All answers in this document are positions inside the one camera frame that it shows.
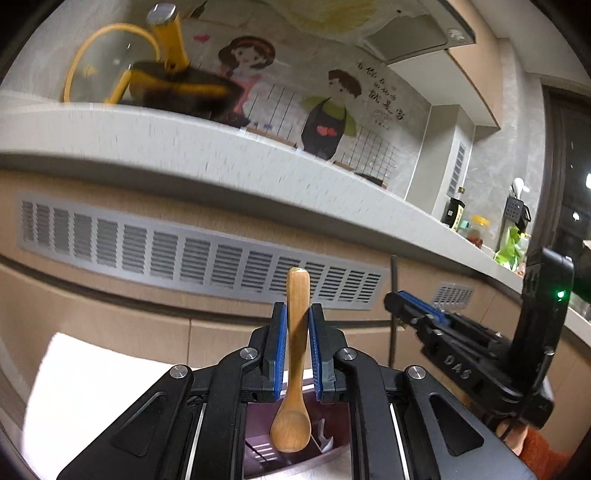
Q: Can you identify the small wooden spoon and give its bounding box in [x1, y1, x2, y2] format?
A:
[270, 267, 311, 454]

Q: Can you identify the right hand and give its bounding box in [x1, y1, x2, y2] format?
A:
[496, 419, 529, 456]

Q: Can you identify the small grey ventilation grille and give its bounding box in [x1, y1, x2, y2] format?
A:
[431, 282, 474, 310]

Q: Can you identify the purple utensil holder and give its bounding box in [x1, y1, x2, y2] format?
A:
[242, 394, 353, 479]

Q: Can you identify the yellow-capped jar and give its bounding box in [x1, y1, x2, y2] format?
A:
[466, 215, 490, 249]

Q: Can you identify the green bag on counter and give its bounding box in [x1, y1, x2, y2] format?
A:
[494, 225, 531, 272]

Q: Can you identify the black utensil rack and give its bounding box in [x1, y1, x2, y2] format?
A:
[503, 177, 532, 233]

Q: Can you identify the white lace tablecloth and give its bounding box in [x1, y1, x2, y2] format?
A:
[22, 333, 193, 479]

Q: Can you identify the range hood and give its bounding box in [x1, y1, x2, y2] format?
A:
[360, 1, 476, 65]

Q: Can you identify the yellow-rimmed glass lid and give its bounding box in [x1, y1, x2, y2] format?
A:
[62, 23, 160, 104]

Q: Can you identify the black pan yellow handle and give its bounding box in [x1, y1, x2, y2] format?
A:
[105, 3, 243, 120]

